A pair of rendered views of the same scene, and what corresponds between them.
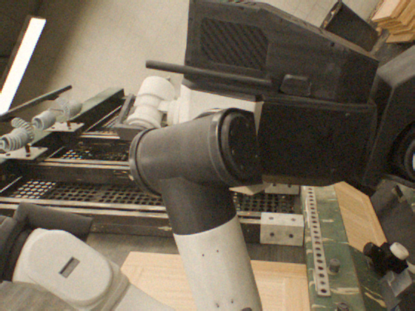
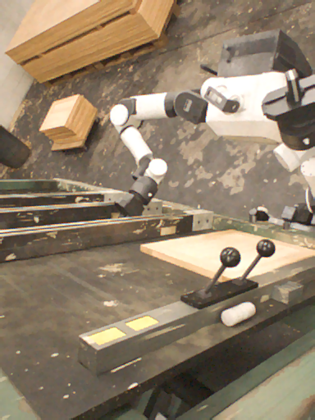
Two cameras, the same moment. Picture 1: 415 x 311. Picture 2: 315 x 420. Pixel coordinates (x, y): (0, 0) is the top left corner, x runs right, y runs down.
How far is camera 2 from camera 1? 1.19 m
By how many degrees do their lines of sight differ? 50
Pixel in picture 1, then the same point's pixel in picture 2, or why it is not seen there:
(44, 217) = not seen: hidden behind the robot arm
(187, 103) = (280, 81)
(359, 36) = (14, 148)
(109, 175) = (11, 221)
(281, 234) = (203, 221)
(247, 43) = (290, 57)
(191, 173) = not seen: outside the picture
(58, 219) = not seen: hidden behind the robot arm
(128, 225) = (110, 235)
